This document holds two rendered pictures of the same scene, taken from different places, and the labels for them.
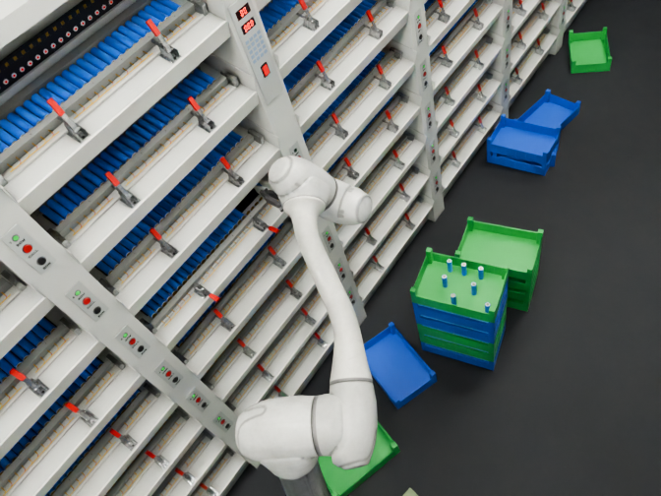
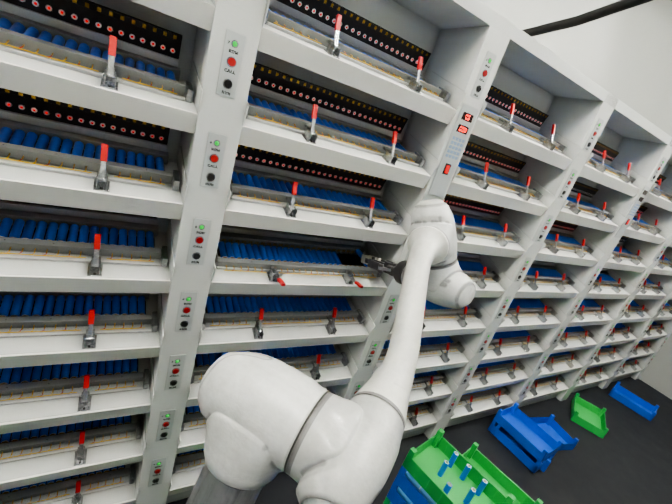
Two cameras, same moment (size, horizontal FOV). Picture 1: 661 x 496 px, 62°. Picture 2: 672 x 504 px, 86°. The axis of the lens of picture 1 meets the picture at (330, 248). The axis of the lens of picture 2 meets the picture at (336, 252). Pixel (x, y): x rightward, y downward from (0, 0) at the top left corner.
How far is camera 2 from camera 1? 77 cm
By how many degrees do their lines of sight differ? 32
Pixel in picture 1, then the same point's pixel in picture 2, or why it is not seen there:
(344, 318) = (409, 348)
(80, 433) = (73, 271)
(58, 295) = (205, 126)
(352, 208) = (460, 283)
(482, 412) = not seen: outside the picture
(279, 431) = (271, 386)
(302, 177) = (447, 217)
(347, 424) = (357, 443)
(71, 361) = (147, 195)
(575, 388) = not seen: outside the picture
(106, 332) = (195, 205)
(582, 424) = not seen: outside the picture
